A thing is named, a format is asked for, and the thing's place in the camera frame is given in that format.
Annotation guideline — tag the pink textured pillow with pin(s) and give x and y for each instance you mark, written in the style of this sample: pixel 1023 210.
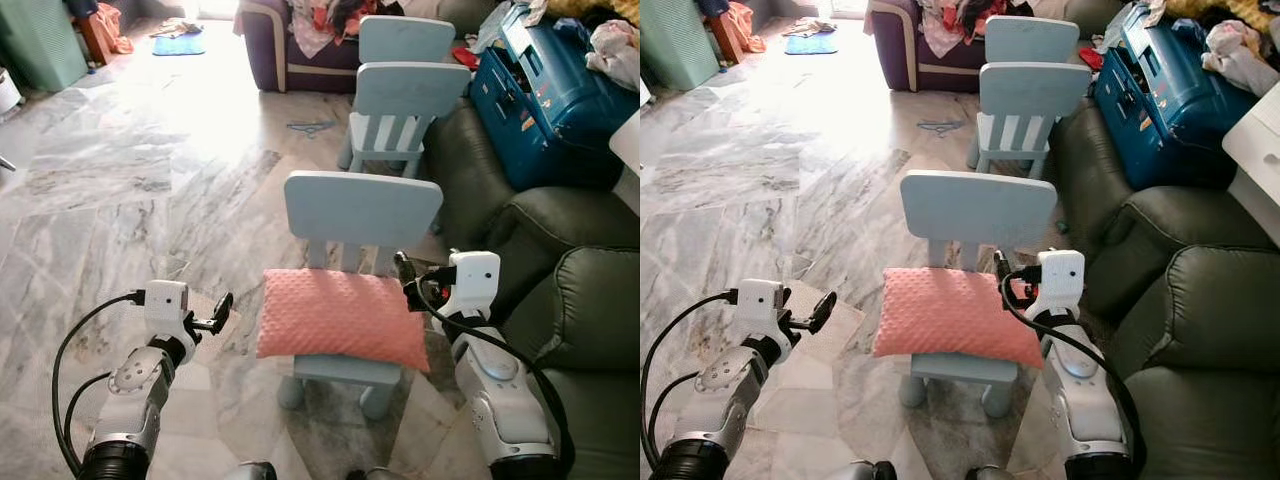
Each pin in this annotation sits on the pink textured pillow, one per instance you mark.
pixel 950 315
pixel 335 315

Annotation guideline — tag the dark green leather sofa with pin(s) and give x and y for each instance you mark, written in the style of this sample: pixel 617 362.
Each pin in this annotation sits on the dark green leather sofa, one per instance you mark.
pixel 580 320
pixel 1200 320

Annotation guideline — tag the light blue plastic chair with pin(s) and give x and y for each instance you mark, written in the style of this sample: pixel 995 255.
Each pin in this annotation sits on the light blue plastic chair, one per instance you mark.
pixel 1032 92
pixel 1030 40
pixel 405 40
pixel 975 210
pixel 360 210
pixel 410 92

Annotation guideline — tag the blue clothes hanger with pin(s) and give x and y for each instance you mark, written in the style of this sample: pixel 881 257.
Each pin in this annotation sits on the blue clothes hanger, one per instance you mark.
pixel 940 127
pixel 312 127

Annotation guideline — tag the grey robot left foot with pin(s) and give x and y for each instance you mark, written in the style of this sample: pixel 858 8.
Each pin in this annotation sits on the grey robot left foot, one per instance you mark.
pixel 865 472

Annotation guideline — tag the grey robot foot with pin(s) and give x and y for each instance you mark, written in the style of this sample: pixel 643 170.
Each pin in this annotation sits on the grey robot foot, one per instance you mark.
pixel 865 472
pixel 372 475
pixel 990 474

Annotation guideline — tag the grey robot right foot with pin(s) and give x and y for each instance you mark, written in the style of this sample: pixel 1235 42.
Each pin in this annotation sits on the grey robot right foot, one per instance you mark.
pixel 372 475
pixel 990 474

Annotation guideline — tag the blue hard suitcase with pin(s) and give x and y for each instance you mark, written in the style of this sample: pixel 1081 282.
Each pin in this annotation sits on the blue hard suitcase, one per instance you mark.
pixel 1165 110
pixel 545 110

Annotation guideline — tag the red cloth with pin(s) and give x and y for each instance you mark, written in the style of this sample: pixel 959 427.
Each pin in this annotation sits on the red cloth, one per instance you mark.
pixel 465 57
pixel 1091 58

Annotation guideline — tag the white plastic box appliance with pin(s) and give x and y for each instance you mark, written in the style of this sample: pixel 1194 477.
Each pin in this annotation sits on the white plastic box appliance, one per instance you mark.
pixel 1258 160
pixel 628 150

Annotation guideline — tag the purple armchair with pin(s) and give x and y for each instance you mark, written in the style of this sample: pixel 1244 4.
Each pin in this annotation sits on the purple armchair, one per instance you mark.
pixel 262 50
pixel 890 50

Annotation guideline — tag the pile of mixed clothes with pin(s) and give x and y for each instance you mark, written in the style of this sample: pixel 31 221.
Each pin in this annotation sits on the pile of mixed clothes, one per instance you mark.
pixel 320 22
pixel 945 22

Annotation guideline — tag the blue floor mat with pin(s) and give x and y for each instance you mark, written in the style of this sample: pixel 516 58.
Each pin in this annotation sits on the blue floor mat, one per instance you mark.
pixel 180 46
pixel 812 46

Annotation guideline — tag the grey brown crumpled cloth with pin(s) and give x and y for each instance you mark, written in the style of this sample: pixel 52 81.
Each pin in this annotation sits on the grey brown crumpled cloth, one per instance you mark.
pixel 178 27
pixel 810 27

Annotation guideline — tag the brown wooden stool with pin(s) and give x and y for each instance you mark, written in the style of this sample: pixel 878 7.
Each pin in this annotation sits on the brown wooden stool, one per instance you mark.
pixel 92 40
pixel 720 40

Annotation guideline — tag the orange cloth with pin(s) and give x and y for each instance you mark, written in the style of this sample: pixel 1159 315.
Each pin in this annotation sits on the orange cloth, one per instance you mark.
pixel 745 28
pixel 115 35

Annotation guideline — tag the white crumpled bag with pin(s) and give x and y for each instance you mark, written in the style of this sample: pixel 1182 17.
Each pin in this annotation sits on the white crumpled bag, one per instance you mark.
pixel 1240 55
pixel 615 55

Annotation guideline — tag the light green cabinet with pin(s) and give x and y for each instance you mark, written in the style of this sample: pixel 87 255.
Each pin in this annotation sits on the light green cabinet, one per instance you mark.
pixel 675 45
pixel 40 45

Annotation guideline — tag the dark blue cloth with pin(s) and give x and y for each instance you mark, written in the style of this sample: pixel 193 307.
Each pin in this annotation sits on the dark blue cloth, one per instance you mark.
pixel 712 6
pixel 82 7

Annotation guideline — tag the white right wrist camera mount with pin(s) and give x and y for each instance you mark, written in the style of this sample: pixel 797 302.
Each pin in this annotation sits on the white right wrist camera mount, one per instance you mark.
pixel 1062 280
pixel 475 280

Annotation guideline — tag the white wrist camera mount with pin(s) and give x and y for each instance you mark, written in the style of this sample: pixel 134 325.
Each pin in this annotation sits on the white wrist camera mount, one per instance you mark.
pixel 475 280
pixel 1062 280
pixel 167 305
pixel 760 303

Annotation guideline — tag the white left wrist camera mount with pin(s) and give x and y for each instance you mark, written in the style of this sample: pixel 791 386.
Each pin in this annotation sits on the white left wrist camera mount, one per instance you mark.
pixel 167 305
pixel 760 303

